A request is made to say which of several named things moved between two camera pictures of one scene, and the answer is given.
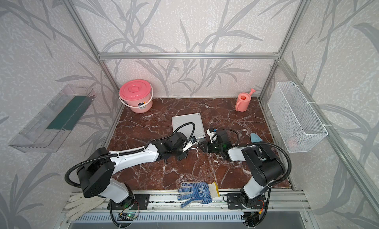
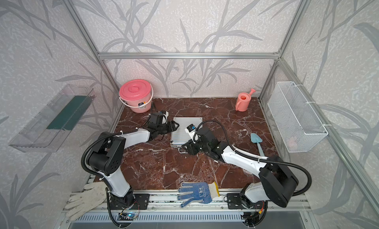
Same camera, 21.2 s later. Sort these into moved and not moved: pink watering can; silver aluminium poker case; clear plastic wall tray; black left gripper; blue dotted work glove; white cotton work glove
Moved: silver aluminium poker case; black left gripper
Not moved: pink watering can; blue dotted work glove; white cotton work glove; clear plastic wall tray
